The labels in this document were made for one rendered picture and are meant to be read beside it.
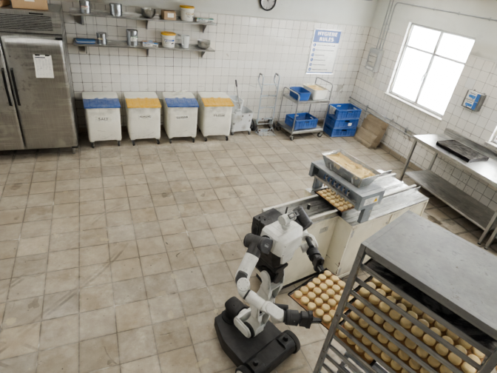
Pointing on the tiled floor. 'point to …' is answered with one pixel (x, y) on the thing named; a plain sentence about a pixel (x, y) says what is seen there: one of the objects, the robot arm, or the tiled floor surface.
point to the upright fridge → (46, 128)
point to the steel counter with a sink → (479, 217)
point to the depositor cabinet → (381, 216)
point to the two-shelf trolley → (296, 111)
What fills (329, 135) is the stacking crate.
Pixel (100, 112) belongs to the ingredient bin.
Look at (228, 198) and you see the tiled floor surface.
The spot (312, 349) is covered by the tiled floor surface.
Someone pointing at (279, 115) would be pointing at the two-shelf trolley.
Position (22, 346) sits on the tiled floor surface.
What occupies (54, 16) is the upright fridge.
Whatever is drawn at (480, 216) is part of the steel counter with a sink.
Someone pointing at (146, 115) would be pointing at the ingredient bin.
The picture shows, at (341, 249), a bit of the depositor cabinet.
